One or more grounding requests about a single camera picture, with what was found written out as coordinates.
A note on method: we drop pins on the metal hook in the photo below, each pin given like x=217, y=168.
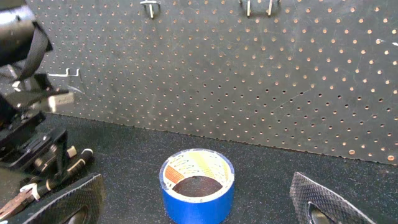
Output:
x=248, y=7
x=151, y=7
x=65, y=74

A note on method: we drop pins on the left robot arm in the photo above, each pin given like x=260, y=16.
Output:
x=15, y=34

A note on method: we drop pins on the black and white pliers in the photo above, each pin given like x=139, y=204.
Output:
x=77, y=165

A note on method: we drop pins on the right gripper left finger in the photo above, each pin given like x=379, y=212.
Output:
x=77, y=202

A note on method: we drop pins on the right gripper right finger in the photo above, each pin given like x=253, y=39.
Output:
x=311, y=199

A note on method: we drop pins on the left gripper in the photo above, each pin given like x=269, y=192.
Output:
x=25, y=143

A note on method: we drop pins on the black pegboard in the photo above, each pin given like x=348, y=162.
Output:
x=248, y=77

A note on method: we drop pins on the roll of blue tape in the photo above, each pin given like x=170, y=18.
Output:
x=199, y=211

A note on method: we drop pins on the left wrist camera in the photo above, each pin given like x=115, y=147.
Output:
x=62, y=101

